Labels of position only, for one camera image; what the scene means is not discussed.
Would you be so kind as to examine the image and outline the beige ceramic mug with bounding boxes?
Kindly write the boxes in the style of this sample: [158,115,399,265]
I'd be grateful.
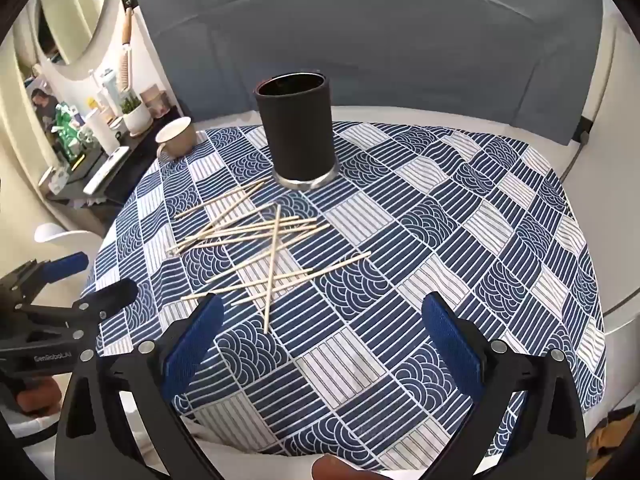
[155,116,198,159]

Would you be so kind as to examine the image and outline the blue patterned tablecloth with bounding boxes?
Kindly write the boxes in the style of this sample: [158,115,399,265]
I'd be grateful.
[88,122,605,469]

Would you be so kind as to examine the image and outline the black cylindrical utensil holder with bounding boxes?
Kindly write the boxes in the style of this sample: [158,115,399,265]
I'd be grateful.
[254,72,340,191]

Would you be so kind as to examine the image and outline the white paper roll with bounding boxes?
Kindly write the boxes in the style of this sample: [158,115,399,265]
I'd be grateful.
[85,110,120,156]

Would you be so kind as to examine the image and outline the black power cable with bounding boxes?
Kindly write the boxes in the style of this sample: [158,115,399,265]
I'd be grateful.
[560,115,594,181]

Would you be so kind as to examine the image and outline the wooden chopstick long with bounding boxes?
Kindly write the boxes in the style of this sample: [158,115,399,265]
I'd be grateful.
[231,250,372,307]

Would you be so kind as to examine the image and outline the person's right hand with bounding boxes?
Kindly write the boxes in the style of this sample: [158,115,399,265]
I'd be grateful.
[311,455,390,480]

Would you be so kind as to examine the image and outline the white potted green plant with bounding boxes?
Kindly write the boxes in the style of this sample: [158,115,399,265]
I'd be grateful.
[120,90,153,136]

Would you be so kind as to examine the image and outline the pink lidded jar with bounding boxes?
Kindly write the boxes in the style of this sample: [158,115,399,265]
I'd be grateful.
[140,84,171,119]

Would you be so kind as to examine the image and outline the dark side shelf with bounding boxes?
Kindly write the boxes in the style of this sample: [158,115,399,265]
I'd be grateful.
[44,109,184,221]

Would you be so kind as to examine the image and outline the wooden chopstick short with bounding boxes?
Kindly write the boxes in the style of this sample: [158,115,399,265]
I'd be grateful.
[174,177,269,219]

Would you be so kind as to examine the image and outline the wooden chopstick vertical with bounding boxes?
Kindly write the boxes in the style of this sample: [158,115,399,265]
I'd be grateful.
[262,204,281,335]

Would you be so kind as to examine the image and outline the wooden handled brush hanging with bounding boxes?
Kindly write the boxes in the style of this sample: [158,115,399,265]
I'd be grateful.
[117,8,134,93]

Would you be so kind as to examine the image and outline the person's left hand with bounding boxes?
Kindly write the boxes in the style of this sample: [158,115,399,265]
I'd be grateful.
[15,377,62,417]

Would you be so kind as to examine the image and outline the grey fabric backdrop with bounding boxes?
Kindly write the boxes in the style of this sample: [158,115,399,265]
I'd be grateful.
[138,0,603,144]

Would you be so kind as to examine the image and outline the round wall mirror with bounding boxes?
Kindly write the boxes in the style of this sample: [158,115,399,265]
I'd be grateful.
[37,0,120,81]

